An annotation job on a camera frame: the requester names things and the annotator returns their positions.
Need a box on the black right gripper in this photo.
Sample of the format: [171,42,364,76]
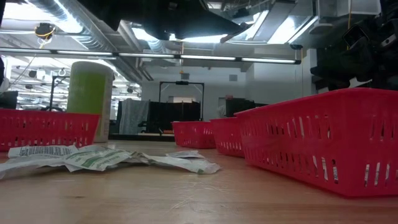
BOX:
[310,12,398,91]

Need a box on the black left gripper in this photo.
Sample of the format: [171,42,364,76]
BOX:
[118,0,246,40]

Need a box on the red plastic basket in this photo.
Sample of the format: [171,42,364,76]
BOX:
[170,121,218,149]
[0,108,101,152]
[234,87,398,198]
[210,117,246,158]

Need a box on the plain white long packet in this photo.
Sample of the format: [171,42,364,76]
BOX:
[0,157,68,180]

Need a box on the ceiling light panel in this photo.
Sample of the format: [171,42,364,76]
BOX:
[132,27,225,44]

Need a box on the LED light bar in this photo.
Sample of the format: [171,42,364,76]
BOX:
[0,47,302,65]

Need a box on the black cabinet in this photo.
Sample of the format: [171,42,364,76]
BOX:
[225,98,268,118]

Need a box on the black curtain panel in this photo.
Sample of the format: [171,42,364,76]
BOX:
[148,101,203,134]

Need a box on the grey cloth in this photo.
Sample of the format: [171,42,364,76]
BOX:
[119,98,150,136]

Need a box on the white green wipes canister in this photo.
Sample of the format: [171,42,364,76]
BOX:
[66,61,114,143]

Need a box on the green striped white packet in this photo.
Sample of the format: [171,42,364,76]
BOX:
[63,146,133,172]

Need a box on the black monitor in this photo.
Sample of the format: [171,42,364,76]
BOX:
[0,90,19,110]

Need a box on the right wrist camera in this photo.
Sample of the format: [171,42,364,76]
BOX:
[343,24,371,48]

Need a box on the black background rig frame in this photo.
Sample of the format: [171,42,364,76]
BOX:
[158,80,205,123]

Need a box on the black overhead camera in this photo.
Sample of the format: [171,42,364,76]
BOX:
[34,22,57,41]

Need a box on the black rack frame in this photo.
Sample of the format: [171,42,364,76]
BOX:
[48,75,72,112]

